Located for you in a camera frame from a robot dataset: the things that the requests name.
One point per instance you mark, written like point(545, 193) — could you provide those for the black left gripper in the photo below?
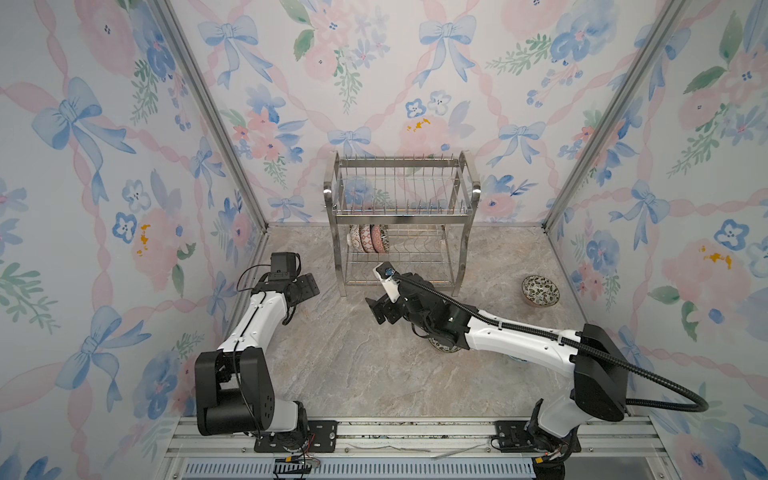
point(307, 285)

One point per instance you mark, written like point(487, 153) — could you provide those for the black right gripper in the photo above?
point(377, 311)

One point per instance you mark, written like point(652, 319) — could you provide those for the red diamond pattern bowl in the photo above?
point(366, 239)

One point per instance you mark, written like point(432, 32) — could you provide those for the black floral pattern bowl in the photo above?
point(379, 238)

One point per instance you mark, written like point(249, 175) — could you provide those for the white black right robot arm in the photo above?
point(588, 358)

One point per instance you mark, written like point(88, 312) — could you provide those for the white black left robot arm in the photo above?
point(233, 387)

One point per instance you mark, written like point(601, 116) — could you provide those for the stainless steel dish rack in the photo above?
point(428, 204)

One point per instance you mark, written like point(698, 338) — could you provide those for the black leaf pattern pink bowl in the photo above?
point(540, 291)

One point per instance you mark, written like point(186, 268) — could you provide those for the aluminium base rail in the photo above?
point(422, 448)

